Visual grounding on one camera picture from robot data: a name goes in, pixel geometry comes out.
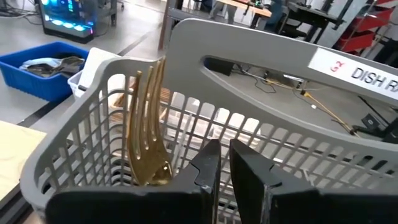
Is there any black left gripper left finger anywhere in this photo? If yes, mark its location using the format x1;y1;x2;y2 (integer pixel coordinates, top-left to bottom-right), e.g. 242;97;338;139
44;138;223;224

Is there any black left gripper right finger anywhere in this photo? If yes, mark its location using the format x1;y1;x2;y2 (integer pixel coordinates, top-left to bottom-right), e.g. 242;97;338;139
229;138;398;224

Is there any gold fork green handle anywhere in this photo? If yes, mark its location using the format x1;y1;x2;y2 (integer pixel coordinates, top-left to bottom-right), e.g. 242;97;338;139
126;56;174;187

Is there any black floor stand foot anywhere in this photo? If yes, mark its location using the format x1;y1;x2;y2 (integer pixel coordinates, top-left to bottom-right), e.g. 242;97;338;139
352;112;398;144

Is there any white open plastic bin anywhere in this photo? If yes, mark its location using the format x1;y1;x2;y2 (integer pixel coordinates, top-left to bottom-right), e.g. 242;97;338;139
67;47;125;103

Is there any dark brown cloth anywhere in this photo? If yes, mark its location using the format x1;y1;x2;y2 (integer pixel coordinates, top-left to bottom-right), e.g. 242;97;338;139
27;55;86;79

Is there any blue plastic bin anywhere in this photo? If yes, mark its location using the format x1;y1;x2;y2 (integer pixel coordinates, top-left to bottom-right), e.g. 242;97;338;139
0;41;91;103

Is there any grey plastic cutlery basket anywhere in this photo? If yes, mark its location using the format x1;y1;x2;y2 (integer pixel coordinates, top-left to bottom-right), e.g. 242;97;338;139
19;17;398;224

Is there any red shelving rack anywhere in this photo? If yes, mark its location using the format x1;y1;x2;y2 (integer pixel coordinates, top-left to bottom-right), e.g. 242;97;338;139
333;0;396;54

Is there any light blue cloth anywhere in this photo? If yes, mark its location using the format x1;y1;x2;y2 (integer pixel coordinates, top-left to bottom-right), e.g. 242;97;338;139
18;57;62;72

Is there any black background desk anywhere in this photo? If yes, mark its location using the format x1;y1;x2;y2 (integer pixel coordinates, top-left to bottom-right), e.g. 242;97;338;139
278;0;346;44

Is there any computer with coloured lights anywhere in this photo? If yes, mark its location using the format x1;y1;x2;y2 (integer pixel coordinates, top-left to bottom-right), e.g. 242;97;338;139
37;0;96;45

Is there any wooden background table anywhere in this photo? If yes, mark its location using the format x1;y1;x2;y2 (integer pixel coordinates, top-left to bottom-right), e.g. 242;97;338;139
157;0;273;51

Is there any person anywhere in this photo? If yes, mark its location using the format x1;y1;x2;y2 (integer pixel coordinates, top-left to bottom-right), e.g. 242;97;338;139
211;0;239;26

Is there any yellow floor cable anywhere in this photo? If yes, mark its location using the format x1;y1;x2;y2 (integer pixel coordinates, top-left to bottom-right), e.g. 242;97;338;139
299;89;360;137

